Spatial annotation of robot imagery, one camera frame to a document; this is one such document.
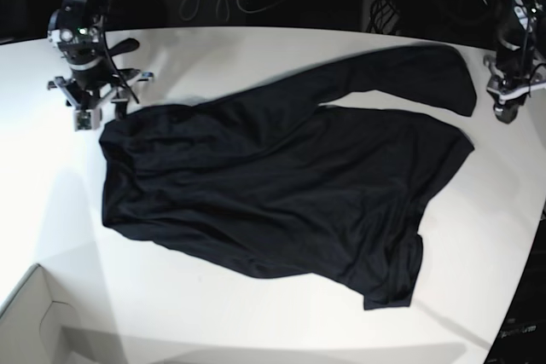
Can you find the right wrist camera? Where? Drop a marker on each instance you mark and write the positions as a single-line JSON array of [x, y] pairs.
[[89, 119]]

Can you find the white cardboard box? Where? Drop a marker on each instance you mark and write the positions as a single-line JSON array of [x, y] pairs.
[[36, 328]]

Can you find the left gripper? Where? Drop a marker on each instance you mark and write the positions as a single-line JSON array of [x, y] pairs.
[[507, 89]]

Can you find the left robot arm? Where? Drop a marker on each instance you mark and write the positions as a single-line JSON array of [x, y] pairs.
[[517, 67]]

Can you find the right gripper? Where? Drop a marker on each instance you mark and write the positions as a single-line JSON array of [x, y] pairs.
[[118, 89]]

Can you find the black t-shirt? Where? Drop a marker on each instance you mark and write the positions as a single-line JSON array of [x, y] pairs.
[[279, 181]]

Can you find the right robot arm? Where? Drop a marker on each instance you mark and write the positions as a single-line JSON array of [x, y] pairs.
[[78, 31]]

